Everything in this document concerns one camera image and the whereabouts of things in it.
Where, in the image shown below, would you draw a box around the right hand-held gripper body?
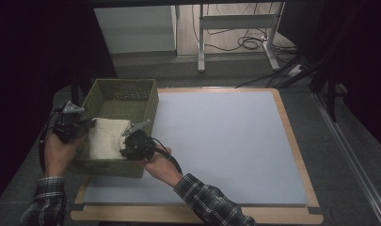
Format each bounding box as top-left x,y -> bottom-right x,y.
121,120 -> 157,161

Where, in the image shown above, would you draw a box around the white metal desk frame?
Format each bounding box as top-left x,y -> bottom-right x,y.
197,2 -> 286,73

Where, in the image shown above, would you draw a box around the black floor cables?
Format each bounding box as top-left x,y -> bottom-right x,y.
191,3 -> 298,54

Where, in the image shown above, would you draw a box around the white cabinet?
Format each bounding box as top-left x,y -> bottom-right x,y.
93,5 -> 178,59

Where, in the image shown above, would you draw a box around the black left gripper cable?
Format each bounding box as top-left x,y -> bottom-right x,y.
38,105 -> 64,173

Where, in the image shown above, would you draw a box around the person's right hand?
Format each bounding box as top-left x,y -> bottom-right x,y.
143,147 -> 183,188

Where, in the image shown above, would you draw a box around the black stand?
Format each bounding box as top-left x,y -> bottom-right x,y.
69,72 -> 86,107
310,6 -> 368,123

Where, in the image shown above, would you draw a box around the cream printed cloth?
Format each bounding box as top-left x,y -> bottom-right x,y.
87,117 -> 132,161

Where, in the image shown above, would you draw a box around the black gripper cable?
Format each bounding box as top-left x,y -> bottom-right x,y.
151,137 -> 183,175
38,105 -> 64,173

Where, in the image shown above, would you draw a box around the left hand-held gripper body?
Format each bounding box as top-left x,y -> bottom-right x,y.
53,101 -> 85,144

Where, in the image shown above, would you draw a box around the green woven basket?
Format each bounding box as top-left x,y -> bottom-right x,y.
67,78 -> 160,179

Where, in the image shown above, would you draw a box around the person's left hand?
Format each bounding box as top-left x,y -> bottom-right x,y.
43,133 -> 86,178

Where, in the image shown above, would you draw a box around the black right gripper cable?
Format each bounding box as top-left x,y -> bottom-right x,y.
151,137 -> 183,175

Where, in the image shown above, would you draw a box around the white power strip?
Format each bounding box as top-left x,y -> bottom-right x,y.
286,64 -> 306,78

